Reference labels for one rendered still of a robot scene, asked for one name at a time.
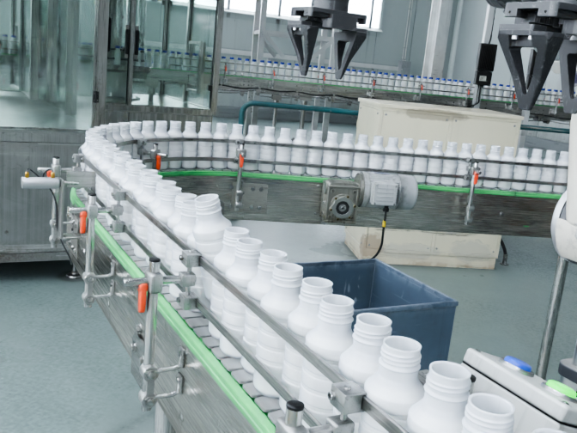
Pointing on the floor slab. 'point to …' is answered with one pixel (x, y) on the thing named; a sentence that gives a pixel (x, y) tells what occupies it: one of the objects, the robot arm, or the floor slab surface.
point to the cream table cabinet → (488, 129)
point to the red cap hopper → (282, 57)
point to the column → (437, 39)
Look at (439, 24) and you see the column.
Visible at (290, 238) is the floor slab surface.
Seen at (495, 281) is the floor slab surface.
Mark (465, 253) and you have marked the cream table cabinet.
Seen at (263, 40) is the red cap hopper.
